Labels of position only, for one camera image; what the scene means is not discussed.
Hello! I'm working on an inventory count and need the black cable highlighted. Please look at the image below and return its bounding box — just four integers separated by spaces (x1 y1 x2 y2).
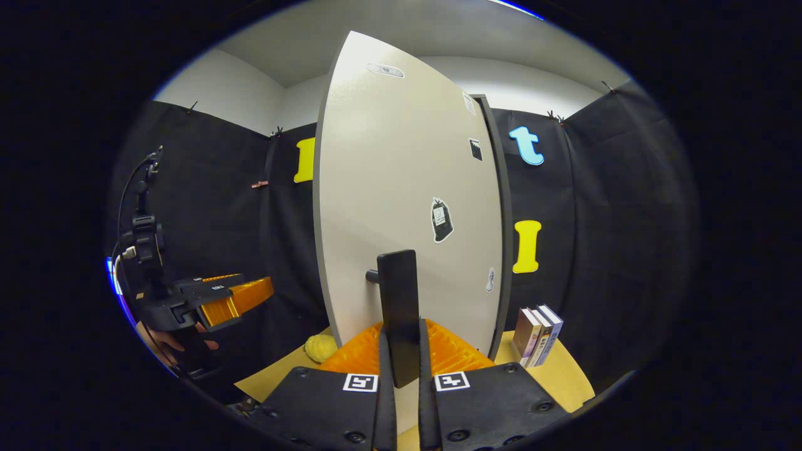
115 155 157 276

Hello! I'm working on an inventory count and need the black backdrop cloth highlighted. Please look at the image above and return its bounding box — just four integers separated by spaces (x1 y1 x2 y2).
103 78 700 403

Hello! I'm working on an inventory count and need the yellow sponge-like lump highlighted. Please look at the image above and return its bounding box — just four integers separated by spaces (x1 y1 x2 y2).
304 333 340 365

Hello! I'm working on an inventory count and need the beige cabinet door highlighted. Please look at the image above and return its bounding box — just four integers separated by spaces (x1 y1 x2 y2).
313 30 506 434

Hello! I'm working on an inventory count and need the book with white blue cover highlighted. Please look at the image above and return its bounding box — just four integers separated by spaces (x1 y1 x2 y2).
536 304 565 368

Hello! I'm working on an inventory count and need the book with brown cover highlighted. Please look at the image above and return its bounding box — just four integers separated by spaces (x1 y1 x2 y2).
512 307 543 366

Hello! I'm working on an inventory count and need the dark grey cabinet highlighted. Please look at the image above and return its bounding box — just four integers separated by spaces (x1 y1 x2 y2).
470 93 515 362

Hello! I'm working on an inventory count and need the book with pale spine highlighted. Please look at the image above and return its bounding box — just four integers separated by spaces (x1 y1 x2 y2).
526 307 554 369

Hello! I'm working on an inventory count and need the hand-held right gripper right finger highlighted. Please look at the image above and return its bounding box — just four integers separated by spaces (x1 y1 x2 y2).
418 318 571 451

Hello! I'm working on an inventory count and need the black cabinet door handle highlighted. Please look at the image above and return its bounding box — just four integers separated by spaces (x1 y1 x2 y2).
365 249 422 390

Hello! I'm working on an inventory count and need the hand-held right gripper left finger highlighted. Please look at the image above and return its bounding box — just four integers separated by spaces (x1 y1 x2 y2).
251 319 399 451

